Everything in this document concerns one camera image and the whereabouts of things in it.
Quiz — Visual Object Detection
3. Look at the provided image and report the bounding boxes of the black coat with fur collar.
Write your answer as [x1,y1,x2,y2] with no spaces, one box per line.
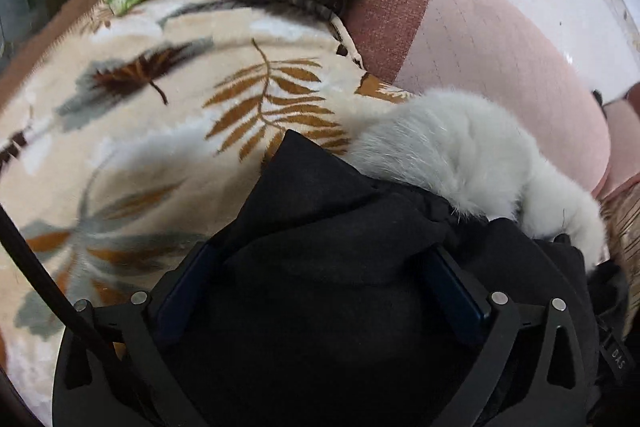
[153,90,613,426]

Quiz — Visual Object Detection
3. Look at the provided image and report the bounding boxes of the striped floral pillow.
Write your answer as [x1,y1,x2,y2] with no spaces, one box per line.
[603,184,640,337]

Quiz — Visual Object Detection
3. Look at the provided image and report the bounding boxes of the floral beige bed blanket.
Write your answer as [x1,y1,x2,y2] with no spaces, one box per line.
[0,0,417,425]

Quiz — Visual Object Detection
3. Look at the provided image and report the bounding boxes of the pink red headboard cushion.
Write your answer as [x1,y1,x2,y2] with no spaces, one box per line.
[597,83,640,202]

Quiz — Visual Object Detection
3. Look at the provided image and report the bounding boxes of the pink long bolster cushion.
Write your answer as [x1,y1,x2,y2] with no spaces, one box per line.
[343,0,611,194]

